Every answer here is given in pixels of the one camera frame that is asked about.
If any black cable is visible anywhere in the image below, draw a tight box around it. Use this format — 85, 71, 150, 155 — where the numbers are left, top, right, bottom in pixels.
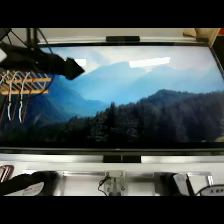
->
97, 176, 112, 197

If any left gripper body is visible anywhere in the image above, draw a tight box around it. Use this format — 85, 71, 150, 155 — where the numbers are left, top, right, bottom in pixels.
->
63, 57, 86, 81

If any silver frame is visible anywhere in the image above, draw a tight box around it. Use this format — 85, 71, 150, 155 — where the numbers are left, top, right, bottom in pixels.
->
0, 153, 224, 197

